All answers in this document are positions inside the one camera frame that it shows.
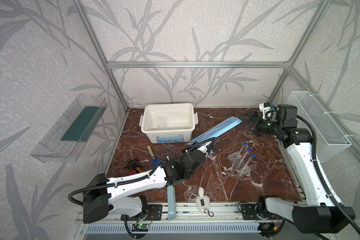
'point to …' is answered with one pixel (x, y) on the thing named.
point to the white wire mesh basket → (329, 137)
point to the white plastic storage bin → (168, 123)
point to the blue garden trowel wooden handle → (150, 151)
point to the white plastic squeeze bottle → (202, 201)
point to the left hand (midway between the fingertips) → (198, 139)
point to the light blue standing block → (171, 208)
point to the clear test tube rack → (233, 158)
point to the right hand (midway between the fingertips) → (242, 116)
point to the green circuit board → (140, 227)
